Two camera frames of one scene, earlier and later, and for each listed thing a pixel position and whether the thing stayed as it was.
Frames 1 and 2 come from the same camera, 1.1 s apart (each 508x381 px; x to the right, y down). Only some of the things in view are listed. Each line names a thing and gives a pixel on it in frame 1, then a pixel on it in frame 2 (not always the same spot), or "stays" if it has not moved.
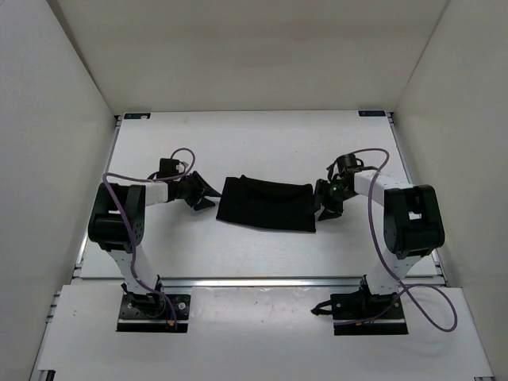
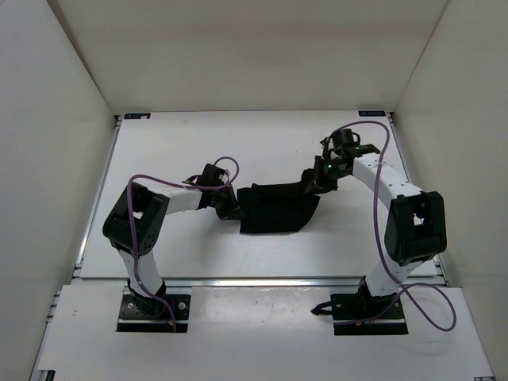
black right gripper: [321, 194] → [317, 177]
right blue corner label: [371, 113] stays
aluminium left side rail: [102, 169] stays
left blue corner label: [137, 116] stays
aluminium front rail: [260, 282] stays
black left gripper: [198, 180] → [232, 205]
